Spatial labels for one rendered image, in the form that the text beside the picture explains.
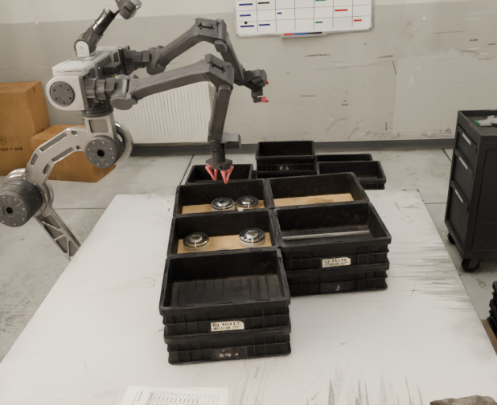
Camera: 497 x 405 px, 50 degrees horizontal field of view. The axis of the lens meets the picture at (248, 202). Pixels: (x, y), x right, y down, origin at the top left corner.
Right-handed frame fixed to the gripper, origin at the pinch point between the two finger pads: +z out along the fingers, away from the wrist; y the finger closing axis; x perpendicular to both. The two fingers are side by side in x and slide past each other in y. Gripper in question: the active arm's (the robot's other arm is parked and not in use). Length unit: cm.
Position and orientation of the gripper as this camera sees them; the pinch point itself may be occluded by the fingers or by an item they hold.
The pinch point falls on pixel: (220, 179)
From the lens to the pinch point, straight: 231.3
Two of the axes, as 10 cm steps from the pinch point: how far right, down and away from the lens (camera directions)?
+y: -8.1, -2.3, 5.4
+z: 0.5, 8.8, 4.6
